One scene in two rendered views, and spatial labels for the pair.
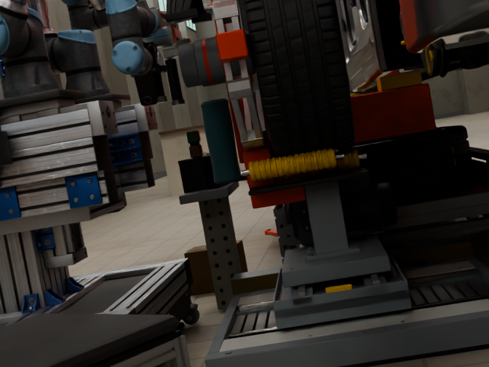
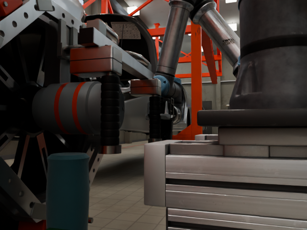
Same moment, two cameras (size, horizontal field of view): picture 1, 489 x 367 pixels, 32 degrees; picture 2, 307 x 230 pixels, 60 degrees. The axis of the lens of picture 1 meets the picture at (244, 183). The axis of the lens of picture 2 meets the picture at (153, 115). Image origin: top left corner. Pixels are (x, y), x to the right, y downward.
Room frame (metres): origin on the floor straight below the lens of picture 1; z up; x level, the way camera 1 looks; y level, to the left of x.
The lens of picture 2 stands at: (3.20, 0.33, 0.80)
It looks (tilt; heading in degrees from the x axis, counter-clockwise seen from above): 3 degrees up; 190
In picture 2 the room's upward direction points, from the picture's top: straight up
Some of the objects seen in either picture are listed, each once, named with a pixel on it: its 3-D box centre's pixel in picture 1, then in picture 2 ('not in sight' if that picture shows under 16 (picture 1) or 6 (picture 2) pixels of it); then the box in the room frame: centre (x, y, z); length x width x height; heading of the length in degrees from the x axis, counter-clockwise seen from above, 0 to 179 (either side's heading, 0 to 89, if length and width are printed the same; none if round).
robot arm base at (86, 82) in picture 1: (86, 84); (280, 80); (2.77, 0.45, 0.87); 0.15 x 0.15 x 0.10
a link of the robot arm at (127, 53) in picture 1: (129, 57); (172, 114); (2.07, 0.22, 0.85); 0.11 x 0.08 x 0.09; 175
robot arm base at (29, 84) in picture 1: (29, 79); not in sight; (2.28, 0.52, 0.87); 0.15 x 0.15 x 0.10
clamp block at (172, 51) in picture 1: (177, 48); (96, 61); (2.71, 0.13, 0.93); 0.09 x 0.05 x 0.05; 85
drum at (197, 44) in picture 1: (217, 60); (80, 108); (2.53, 0.02, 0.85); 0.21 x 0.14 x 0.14; 85
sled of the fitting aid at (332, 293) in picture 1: (338, 286); not in sight; (2.46, -0.22, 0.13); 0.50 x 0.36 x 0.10; 175
